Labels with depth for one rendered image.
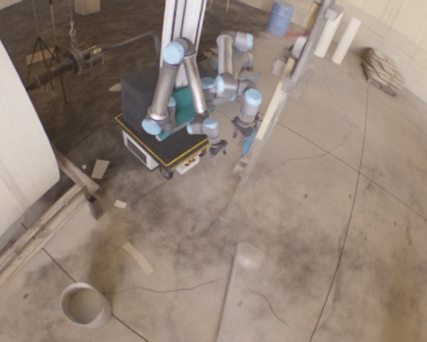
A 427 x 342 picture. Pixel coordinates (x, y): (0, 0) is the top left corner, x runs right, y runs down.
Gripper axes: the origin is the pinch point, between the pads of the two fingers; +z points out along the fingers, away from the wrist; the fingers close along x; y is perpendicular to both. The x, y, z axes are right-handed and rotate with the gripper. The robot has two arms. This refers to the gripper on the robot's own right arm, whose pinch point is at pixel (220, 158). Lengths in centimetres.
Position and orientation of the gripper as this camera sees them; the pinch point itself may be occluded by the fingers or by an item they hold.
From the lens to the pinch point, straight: 191.5
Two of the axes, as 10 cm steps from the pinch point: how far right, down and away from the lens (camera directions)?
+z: 2.2, 7.0, 6.8
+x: -5.5, 6.7, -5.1
